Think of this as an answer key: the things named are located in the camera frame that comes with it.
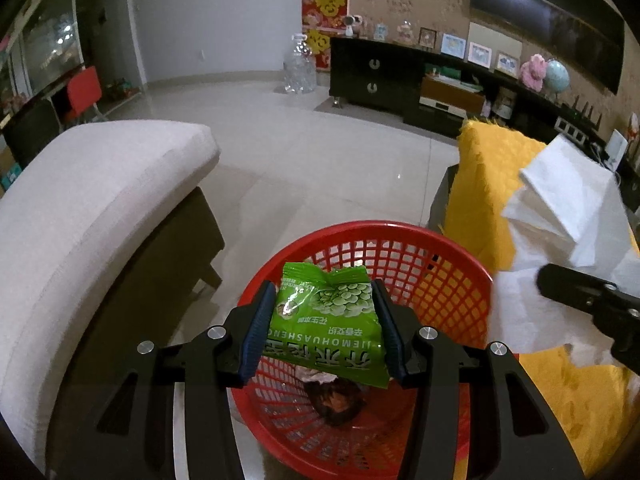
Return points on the white photo frame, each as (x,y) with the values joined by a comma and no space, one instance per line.
(479,54)

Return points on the white canister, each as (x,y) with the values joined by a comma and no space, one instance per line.
(506,104)

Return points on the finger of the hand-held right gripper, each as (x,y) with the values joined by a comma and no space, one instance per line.
(565,285)
(629,350)

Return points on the white cushioned sofa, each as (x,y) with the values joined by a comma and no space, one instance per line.
(100,200)

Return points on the brown wooden box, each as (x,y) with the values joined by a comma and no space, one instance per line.
(452,91)

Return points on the red chair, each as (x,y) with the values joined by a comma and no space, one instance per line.
(85,90)

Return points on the green snack packet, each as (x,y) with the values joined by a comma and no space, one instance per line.
(325,320)

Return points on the black wall television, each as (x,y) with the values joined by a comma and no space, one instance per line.
(550,15)

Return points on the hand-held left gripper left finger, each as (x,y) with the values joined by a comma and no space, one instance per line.
(255,340)

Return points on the black router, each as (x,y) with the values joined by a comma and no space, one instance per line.
(582,117)

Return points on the colourful floor toys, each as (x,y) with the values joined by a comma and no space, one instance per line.
(121,91)

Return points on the white paper sheet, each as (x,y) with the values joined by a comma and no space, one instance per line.
(565,200)

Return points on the clear plastic water jug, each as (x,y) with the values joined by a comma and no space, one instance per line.
(300,72)

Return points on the white tissue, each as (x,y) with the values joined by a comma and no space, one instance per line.
(320,376)

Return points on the white round camera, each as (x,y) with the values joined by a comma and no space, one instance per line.
(351,24)

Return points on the red festive poster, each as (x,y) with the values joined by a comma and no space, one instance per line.
(325,10)

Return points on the dark photo frame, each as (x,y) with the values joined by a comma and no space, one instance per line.
(427,38)

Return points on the teal printed box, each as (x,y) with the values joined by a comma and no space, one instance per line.
(10,180)

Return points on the pale blue globe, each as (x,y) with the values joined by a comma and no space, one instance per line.
(557,77)

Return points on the small red white figurine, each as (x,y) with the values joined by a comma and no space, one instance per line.
(634,126)

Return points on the white power strip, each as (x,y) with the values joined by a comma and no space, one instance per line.
(570,128)

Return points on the red plastic mesh basket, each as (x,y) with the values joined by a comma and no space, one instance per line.
(370,226)

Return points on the white media player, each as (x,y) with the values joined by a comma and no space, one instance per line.
(434,104)

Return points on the glass sliding door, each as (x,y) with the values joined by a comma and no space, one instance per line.
(52,40)

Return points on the pink plush toy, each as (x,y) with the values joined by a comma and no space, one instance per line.
(533,72)

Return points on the black television cabinet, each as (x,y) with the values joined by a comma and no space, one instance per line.
(360,75)

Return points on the cream board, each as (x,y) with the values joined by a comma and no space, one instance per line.
(495,32)

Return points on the small light photo frame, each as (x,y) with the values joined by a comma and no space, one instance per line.
(508,64)

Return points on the brown and dark wrapper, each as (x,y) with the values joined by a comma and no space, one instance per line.
(335,402)

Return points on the white upright device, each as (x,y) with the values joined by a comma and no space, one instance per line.
(616,149)

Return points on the black chair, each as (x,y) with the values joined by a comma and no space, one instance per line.
(30,130)

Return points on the yellow tablecloth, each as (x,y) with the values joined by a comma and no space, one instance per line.
(480,170)

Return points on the glass dome ornament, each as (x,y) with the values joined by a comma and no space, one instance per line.
(405,33)

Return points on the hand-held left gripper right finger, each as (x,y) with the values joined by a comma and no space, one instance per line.
(391,332)

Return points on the green box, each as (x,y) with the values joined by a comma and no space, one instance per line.
(444,72)

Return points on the blue photo frame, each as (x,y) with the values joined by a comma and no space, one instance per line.
(453,45)

